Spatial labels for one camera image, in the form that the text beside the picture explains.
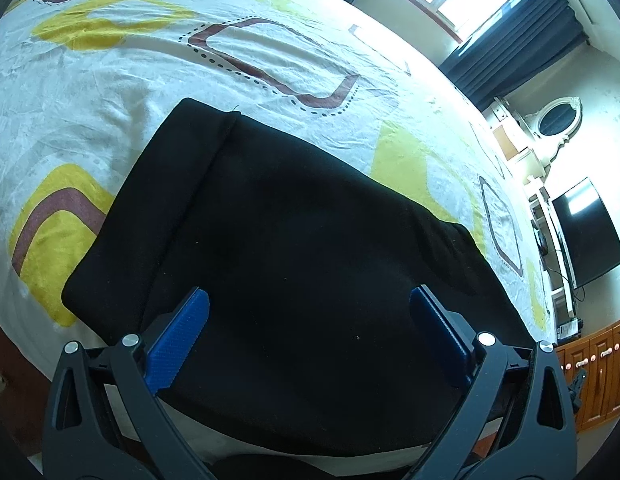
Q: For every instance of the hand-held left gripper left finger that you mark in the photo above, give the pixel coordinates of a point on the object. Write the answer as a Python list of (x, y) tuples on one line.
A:
[(179, 342)]

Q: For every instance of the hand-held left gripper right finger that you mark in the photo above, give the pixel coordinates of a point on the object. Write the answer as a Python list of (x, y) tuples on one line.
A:
[(439, 336)]

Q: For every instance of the black pants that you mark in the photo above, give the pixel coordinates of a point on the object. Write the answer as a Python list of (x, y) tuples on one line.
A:
[(300, 240)]

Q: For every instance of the small white box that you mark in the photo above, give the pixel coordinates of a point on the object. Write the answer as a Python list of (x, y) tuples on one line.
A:
[(569, 329)]

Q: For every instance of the white television shelf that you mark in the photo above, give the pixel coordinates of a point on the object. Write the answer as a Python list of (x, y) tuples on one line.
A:
[(552, 260)]

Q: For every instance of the brown wooden cabinet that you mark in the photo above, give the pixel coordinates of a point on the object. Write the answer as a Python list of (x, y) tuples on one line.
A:
[(602, 375)]

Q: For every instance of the black flat television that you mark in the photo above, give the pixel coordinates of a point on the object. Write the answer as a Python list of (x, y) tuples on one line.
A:
[(587, 235)]

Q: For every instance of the white dressing table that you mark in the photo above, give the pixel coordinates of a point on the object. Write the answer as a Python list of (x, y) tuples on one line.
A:
[(514, 145)]

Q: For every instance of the white oval framed mirror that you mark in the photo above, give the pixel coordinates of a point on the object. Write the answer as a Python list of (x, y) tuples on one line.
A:
[(558, 119)]

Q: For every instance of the patterned white bed sheet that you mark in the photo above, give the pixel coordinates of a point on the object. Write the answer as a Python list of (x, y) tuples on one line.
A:
[(140, 85)]

